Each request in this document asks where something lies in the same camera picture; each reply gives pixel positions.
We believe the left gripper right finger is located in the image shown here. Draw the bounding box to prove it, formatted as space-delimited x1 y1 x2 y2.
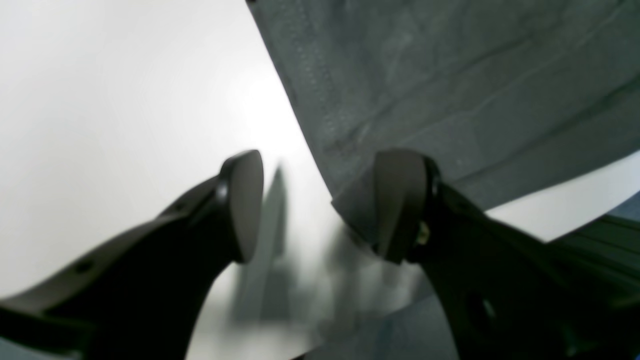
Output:
374 149 640 360

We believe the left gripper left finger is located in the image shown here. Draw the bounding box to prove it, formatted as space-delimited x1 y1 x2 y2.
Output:
1 149 265 360

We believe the grey T-shirt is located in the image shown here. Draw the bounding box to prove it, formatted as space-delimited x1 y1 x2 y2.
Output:
247 0 640 245

